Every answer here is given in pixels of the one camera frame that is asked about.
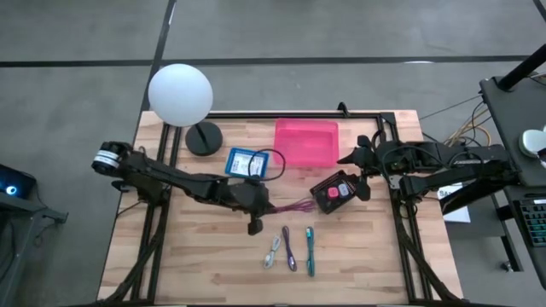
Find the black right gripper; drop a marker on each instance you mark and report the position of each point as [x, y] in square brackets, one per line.
[379, 162]

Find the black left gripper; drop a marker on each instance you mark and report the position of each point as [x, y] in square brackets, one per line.
[251, 198]

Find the white printed product box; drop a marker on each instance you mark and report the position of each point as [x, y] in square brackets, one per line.
[243, 164]

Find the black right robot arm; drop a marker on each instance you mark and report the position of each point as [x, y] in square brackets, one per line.
[469, 166]

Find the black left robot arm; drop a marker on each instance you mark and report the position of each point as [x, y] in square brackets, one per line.
[170, 175]

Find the pink translucent plastic bin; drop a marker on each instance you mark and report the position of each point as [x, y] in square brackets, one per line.
[307, 143]

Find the black mesh plastic basket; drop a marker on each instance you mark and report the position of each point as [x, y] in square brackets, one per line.
[326, 204]

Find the blue plastic basket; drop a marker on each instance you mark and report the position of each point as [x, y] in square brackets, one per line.
[228, 162]

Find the white paper sheet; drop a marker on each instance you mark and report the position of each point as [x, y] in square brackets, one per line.
[458, 213]

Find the white globe table lamp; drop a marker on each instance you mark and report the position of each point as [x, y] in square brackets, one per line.
[179, 94]

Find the black side table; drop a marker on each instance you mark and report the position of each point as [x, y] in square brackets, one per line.
[512, 128]

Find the white round object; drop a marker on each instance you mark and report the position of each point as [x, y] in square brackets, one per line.
[532, 143]

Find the black keyboard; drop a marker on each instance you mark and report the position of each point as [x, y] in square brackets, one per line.
[535, 221]

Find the black pole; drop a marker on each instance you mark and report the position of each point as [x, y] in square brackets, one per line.
[522, 70]

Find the grey metal stand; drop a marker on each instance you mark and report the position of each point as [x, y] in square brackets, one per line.
[25, 221]

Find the black device with blue light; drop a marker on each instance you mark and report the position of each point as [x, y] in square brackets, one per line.
[15, 181]

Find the small black frame clamp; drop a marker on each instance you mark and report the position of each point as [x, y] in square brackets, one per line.
[343, 109]

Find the black aluminium table frame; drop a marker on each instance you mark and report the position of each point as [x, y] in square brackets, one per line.
[298, 115]

